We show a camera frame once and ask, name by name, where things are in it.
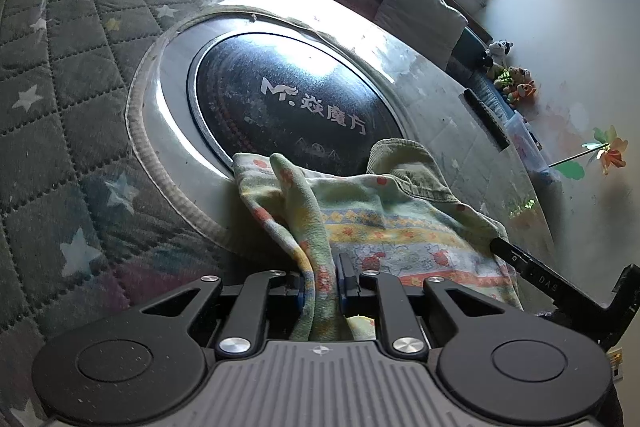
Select floral patterned child garment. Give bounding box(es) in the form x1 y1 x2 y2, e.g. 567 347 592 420
233 139 521 341

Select black induction cooktop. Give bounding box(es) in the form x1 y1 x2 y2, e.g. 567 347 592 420
127 5 417 188

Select colourful paper pinwheel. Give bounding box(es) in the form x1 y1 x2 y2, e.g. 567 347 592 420
549 126 628 181

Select black white plush toy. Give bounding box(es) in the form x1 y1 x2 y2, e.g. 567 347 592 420
486 40 513 67

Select grey quilted star tablecloth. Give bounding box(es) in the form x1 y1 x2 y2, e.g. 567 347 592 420
0 0 557 427

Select clear plastic storage box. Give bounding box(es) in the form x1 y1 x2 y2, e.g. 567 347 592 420
504 112 548 174

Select orange green plush toys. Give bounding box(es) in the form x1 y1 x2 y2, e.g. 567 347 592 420
494 66 537 108

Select grey cushion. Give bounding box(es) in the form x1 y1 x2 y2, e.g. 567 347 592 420
374 0 469 70

